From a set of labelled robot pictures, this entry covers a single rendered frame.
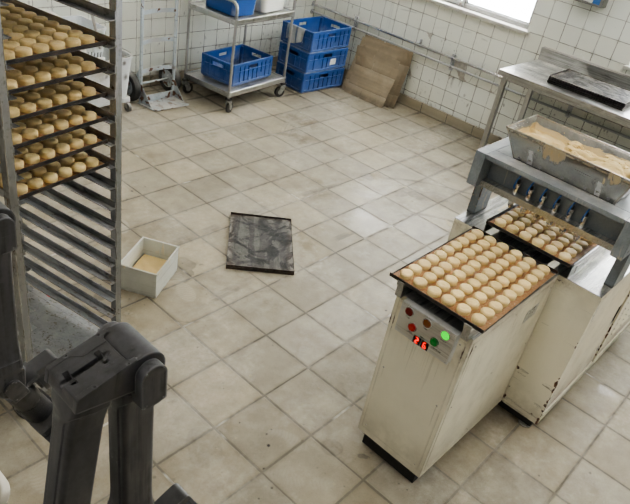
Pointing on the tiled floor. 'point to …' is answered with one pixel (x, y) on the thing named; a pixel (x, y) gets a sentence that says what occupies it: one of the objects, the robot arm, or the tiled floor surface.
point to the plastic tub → (148, 267)
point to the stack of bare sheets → (260, 244)
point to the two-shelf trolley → (234, 53)
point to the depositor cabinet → (567, 322)
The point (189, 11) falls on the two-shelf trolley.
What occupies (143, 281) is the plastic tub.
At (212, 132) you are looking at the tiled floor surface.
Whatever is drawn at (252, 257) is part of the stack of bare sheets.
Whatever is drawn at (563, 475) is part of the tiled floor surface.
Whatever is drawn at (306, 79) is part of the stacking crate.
